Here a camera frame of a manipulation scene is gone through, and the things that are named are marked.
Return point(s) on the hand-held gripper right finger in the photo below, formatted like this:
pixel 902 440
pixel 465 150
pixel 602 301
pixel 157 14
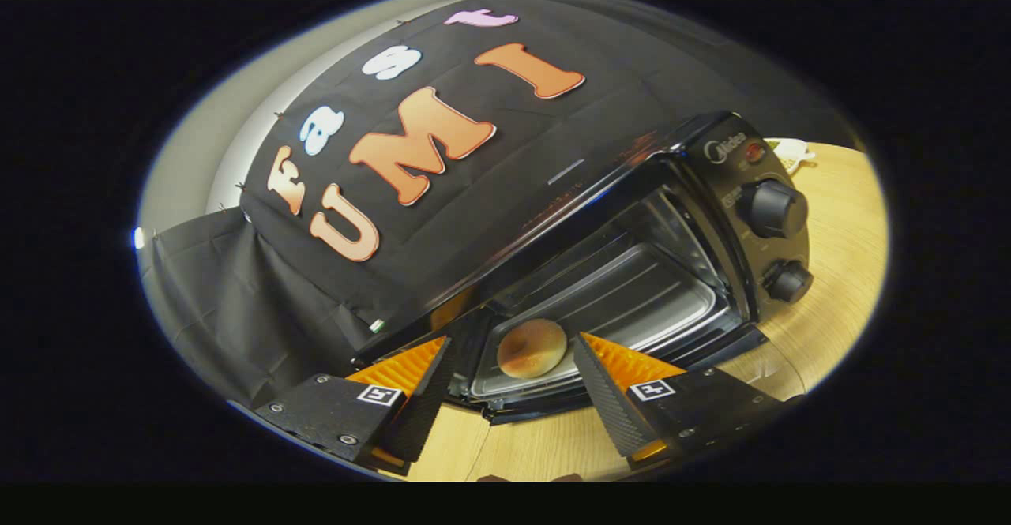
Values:
pixel 604 399

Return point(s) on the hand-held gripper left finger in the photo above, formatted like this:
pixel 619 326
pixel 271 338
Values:
pixel 422 414

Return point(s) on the round brown bread bun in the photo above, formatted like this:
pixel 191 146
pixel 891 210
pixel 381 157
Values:
pixel 531 347

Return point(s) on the black toaster oven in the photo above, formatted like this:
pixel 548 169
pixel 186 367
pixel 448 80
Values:
pixel 770 209

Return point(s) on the metal baking tray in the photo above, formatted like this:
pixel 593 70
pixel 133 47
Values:
pixel 632 296

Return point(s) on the small white condiment dish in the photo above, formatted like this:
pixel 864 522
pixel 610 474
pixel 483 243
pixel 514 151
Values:
pixel 790 150

